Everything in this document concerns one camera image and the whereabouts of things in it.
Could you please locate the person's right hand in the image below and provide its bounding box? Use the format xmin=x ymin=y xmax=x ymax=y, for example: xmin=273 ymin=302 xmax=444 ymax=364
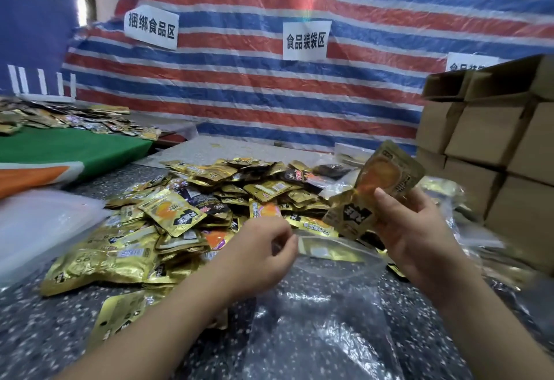
xmin=373 ymin=188 xmax=467 ymax=303

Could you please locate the person's left hand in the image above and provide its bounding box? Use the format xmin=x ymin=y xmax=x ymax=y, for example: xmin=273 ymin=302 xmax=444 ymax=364
xmin=215 ymin=216 xmax=300 ymax=303

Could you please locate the gold snack packet orange window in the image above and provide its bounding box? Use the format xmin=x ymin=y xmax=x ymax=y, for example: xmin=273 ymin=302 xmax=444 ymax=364
xmin=354 ymin=139 xmax=427 ymax=204

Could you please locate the gold snack packet black label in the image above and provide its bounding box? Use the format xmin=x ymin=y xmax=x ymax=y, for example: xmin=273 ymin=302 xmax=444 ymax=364
xmin=322 ymin=188 xmax=383 ymax=242

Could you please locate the clear plastic zip bag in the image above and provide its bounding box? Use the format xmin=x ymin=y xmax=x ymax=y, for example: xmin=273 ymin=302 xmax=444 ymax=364
xmin=242 ymin=229 xmax=405 ymax=380

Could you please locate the person's right forearm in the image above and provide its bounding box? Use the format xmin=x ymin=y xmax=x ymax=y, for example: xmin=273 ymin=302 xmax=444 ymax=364
xmin=433 ymin=278 xmax=554 ymax=380

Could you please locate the flat gold snack packet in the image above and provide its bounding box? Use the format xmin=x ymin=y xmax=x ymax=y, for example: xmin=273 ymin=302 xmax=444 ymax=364
xmin=298 ymin=236 xmax=369 ymax=263

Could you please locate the large pile of gold packets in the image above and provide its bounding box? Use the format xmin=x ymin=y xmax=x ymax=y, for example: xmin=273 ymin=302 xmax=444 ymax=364
xmin=39 ymin=157 xmax=368 ymax=352

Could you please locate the stack of cardboard boxes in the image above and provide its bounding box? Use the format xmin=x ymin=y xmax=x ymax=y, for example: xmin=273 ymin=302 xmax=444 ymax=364
xmin=415 ymin=54 xmax=554 ymax=274

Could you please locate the red blue striped tarpaulin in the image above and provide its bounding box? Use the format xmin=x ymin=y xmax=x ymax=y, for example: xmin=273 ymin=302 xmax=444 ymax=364
xmin=62 ymin=0 xmax=554 ymax=155

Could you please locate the small white paper sign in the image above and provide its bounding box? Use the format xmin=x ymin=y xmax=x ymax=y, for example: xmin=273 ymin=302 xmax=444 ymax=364
xmin=445 ymin=52 xmax=500 ymax=73

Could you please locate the square white paper sign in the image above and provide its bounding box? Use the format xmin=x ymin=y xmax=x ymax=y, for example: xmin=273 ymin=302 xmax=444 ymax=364
xmin=282 ymin=20 xmax=332 ymax=62

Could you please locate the green table cloth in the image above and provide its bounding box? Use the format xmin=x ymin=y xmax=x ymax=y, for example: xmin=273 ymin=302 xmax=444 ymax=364
xmin=0 ymin=126 xmax=154 ymax=182

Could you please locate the stack of translucent plastic bags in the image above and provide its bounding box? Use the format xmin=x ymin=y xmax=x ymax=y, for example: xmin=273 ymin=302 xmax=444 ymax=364
xmin=0 ymin=188 xmax=112 ymax=287

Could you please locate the small heap of mixed packets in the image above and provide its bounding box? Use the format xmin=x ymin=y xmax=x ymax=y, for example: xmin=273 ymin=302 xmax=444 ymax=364
xmin=0 ymin=98 xmax=162 ymax=141

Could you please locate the tilted white paper sign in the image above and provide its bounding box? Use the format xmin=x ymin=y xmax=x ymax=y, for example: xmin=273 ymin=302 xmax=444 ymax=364
xmin=124 ymin=4 xmax=180 ymax=50

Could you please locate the orange cloth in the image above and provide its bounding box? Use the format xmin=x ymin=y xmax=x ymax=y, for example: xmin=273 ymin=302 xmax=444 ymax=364
xmin=0 ymin=162 xmax=85 ymax=199

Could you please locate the white slatted rack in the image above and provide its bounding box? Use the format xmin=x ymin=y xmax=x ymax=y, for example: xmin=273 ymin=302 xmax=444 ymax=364
xmin=6 ymin=64 xmax=78 ymax=103

